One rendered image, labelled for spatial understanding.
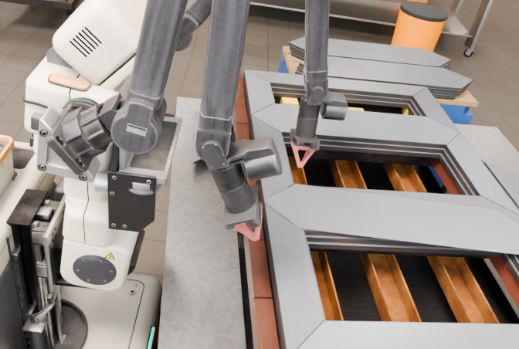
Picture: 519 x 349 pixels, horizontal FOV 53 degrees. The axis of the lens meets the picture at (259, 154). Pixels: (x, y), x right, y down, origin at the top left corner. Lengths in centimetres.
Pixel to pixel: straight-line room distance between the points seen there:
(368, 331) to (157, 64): 68
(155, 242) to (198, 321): 116
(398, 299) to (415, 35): 291
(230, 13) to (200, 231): 85
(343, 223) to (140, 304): 80
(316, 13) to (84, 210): 70
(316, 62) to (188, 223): 59
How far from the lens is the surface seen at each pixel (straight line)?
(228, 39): 80
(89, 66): 102
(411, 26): 412
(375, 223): 138
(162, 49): 82
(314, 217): 134
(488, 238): 150
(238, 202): 96
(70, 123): 93
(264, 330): 112
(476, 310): 156
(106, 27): 98
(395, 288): 150
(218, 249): 146
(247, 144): 92
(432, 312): 168
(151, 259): 236
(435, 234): 143
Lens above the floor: 172
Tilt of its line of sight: 34 degrees down
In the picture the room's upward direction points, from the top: 10 degrees clockwise
